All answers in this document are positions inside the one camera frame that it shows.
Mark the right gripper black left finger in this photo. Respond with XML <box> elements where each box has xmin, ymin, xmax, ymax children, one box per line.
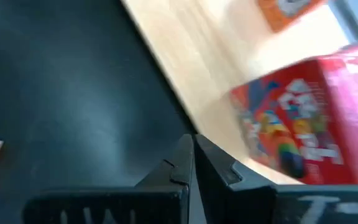
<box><xmin>22</xmin><ymin>134</ymin><xmax>195</xmax><ymax>224</ymax></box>

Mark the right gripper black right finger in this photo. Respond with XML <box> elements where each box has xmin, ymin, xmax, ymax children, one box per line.
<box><xmin>195</xmin><ymin>134</ymin><xmax>358</xmax><ymax>224</ymax></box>

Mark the red Froot Loops cereal box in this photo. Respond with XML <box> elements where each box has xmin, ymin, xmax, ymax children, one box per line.
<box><xmin>228</xmin><ymin>39</ymin><xmax>358</xmax><ymax>186</ymax></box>

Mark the orange Mini Wheats cereal box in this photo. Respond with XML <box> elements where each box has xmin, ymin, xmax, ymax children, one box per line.
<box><xmin>256</xmin><ymin>0</ymin><xmax>328</xmax><ymax>34</ymax></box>

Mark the light wooden shelf board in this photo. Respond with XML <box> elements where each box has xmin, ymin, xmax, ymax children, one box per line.
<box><xmin>119</xmin><ymin>0</ymin><xmax>351</xmax><ymax>186</ymax></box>

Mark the black metal shelf frame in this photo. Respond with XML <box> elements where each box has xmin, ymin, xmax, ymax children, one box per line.
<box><xmin>328</xmin><ymin>0</ymin><xmax>358</xmax><ymax>41</ymax></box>

